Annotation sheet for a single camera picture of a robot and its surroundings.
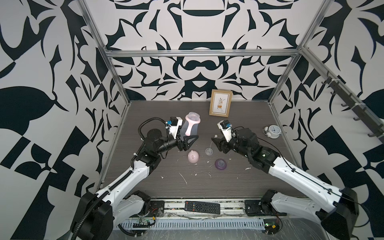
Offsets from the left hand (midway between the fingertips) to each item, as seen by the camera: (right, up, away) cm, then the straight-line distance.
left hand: (192, 129), depth 71 cm
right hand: (+11, -2, +3) cm, 12 cm away
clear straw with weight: (+10, -15, +21) cm, 27 cm away
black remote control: (+5, -38, +3) cm, 38 cm away
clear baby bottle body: (+1, +1, -9) cm, 9 cm away
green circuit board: (+37, -45, 0) cm, 58 cm away
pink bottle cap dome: (0, -17, +16) cm, 23 cm away
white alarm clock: (+53, -3, +28) cm, 60 cm away
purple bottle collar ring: (+16, -21, +16) cm, 31 cm away
